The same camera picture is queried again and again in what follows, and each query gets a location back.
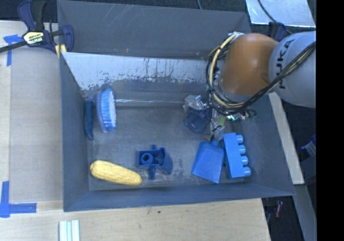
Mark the blue toy block with hole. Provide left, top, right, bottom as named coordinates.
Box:
left=137, top=144, right=174, bottom=181

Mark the blue and white scrub brush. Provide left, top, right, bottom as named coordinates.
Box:
left=95, top=87, right=118, bottom=134

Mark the dark blue clear cup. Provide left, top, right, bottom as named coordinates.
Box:
left=183, top=107, right=213, bottom=135

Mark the grey metal bin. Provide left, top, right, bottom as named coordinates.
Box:
left=56, top=0, right=297, bottom=213

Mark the blue plastic scoop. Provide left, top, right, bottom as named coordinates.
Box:
left=190, top=140, right=225, bottom=185

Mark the blue studded building brick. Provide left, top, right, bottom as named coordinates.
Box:
left=222, top=132, right=252, bottom=181

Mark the dark blue long toy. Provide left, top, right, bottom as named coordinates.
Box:
left=83, top=99, right=95, bottom=141

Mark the yellow toy corn cob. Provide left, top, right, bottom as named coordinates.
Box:
left=89, top=159, right=144, bottom=187

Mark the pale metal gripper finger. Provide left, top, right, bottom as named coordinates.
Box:
left=183, top=104, right=204, bottom=114
left=184, top=94, right=203, bottom=106

